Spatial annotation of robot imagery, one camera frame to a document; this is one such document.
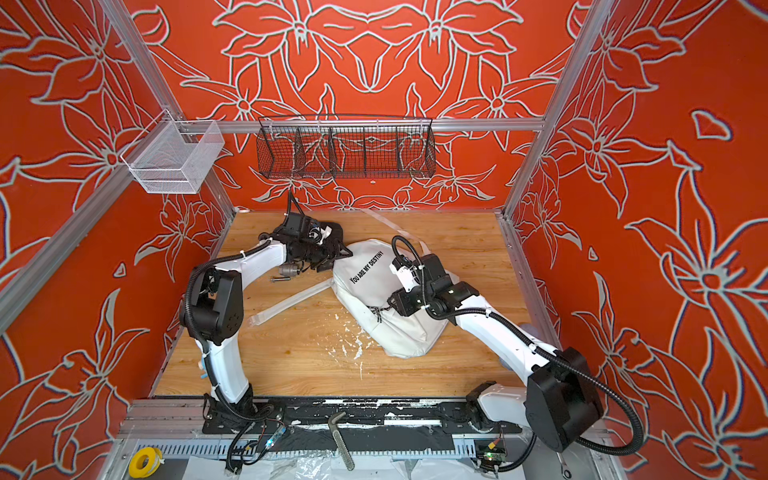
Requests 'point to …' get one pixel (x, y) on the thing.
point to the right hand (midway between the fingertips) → (395, 293)
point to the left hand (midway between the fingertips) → (346, 255)
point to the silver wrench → (565, 470)
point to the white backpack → (362, 281)
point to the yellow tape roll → (154, 460)
